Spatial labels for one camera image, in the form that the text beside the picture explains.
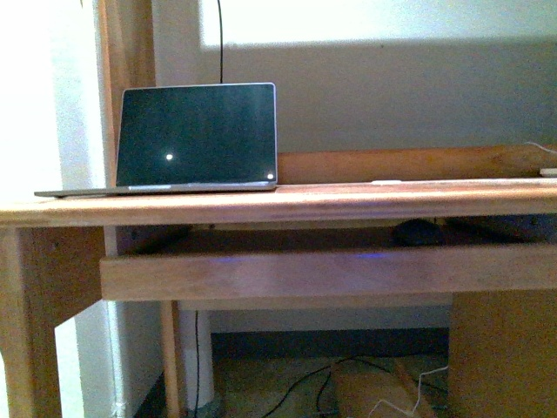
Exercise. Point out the dark grey Logitech mouse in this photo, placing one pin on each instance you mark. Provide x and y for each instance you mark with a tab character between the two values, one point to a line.
417	232

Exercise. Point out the grey open laptop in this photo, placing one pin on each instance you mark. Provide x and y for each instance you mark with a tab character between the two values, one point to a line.
196	138

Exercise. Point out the white round sticker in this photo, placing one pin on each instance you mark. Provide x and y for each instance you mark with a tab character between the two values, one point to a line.
386	182

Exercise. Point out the wooden keyboard tray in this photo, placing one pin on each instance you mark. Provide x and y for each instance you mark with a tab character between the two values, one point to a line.
307	279

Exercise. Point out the wooden desk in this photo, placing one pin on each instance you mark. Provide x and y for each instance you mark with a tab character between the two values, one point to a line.
503	343

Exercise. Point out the white object desk corner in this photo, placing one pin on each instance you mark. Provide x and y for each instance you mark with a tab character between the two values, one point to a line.
548	173

